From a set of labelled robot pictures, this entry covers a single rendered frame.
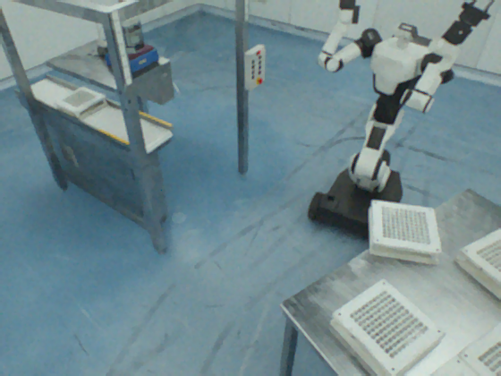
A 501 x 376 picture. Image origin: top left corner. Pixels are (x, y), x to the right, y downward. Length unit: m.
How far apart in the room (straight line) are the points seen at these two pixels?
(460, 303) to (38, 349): 2.08
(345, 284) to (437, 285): 0.33
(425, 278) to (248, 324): 1.08
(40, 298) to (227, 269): 1.18
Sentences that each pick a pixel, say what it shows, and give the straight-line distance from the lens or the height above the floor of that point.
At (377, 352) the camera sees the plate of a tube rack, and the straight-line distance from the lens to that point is 1.43.
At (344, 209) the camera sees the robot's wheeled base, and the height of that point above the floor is 0.19.
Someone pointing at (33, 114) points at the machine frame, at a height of 0.75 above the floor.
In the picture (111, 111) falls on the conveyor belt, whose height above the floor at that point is 0.80.
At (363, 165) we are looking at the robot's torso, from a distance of 2.50.
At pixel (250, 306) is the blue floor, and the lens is 2.48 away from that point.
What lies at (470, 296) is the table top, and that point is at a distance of 1.75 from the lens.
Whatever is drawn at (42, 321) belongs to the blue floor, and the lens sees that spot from 2.69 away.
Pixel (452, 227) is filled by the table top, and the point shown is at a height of 0.82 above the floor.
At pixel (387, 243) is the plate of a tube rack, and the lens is 1.69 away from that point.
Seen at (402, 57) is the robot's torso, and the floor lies 1.19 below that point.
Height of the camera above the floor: 2.12
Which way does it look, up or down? 39 degrees down
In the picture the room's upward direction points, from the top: 5 degrees counter-clockwise
